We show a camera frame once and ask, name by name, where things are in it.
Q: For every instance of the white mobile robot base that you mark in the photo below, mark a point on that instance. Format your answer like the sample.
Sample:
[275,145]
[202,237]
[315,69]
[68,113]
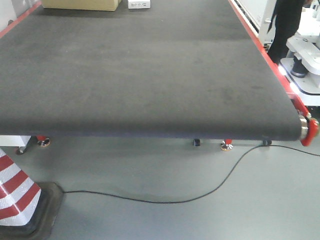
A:
[301,67]

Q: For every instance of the dark grey conveyor belt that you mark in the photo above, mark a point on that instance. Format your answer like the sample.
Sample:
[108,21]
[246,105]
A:
[181,69]

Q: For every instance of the long white carton box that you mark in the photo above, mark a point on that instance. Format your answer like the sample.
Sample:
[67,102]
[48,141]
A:
[139,4]

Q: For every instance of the brown cardboard box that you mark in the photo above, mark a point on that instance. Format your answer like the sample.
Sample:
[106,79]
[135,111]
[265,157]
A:
[91,5]

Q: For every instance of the left red white traffic cone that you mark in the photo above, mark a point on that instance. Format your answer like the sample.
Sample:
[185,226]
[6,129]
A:
[28,209]

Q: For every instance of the person in dark clothes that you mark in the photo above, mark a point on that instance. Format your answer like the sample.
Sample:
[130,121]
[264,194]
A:
[286,18]

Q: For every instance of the red conveyor side rail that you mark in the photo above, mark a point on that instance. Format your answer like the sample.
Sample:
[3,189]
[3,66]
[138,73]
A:
[310,126]

